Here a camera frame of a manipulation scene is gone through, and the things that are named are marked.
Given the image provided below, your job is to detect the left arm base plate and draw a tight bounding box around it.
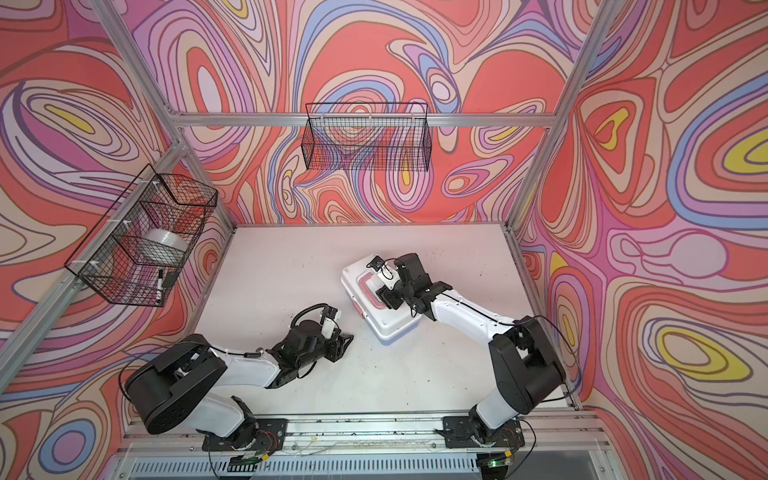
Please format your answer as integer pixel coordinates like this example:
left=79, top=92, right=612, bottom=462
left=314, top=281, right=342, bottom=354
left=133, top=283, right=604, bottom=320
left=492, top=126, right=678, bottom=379
left=202, top=418, right=288, bottom=454

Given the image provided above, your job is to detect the black wire basket back wall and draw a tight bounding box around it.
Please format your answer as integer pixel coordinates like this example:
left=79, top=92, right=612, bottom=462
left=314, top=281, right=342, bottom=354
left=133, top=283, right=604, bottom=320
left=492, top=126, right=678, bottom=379
left=301, top=101, right=432, bottom=173

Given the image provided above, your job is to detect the aluminium front rail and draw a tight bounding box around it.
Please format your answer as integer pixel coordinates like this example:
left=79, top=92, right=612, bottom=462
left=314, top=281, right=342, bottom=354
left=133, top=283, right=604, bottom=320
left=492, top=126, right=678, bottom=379
left=118, top=408, right=614, bottom=458

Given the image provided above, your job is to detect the aluminium corner frame post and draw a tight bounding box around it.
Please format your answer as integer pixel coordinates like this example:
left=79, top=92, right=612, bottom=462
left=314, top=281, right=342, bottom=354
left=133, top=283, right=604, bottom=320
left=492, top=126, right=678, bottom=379
left=505, top=1, right=625, bottom=232

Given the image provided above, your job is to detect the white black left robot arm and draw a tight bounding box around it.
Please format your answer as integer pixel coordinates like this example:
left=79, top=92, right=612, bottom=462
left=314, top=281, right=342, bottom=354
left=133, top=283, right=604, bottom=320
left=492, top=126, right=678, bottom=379
left=122, top=318, right=354, bottom=439

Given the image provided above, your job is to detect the black marker pen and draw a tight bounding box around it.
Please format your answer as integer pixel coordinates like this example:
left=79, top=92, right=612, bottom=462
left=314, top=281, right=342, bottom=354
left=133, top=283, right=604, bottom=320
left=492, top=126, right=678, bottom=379
left=155, top=269, right=164, bottom=305

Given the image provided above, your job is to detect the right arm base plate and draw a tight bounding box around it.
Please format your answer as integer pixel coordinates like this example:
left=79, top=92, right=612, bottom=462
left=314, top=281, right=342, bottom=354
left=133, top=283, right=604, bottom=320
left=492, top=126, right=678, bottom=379
left=435, top=415, right=526, bottom=452

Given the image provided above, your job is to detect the silver tape roll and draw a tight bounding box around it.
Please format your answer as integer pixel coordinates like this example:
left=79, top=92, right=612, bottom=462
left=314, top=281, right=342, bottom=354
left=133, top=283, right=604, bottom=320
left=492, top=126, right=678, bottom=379
left=142, top=228, right=188, bottom=252

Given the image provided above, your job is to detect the white and blue tool box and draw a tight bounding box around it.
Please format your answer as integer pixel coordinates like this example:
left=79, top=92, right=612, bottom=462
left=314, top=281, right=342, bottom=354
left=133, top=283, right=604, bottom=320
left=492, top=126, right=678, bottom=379
left=341, top=257, right=423, bottom=345

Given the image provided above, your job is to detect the black wire basket wall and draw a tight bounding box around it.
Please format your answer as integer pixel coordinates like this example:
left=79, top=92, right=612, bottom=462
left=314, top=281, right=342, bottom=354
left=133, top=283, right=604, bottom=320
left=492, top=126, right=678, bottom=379
left=301, top=101, right=432, bottom=173
left=65, top=166, right=218, bottom=308

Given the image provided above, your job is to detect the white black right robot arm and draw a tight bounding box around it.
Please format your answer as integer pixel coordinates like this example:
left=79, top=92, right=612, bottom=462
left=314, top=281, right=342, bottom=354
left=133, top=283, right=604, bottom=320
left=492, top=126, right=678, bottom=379
left=366, top=253, right=566, bottom=432

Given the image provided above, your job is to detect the black wire basket left wall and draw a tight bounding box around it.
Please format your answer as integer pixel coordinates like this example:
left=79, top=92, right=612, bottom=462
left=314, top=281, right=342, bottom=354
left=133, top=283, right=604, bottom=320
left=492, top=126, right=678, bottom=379
left=65, top=166, right=218, bottom=308

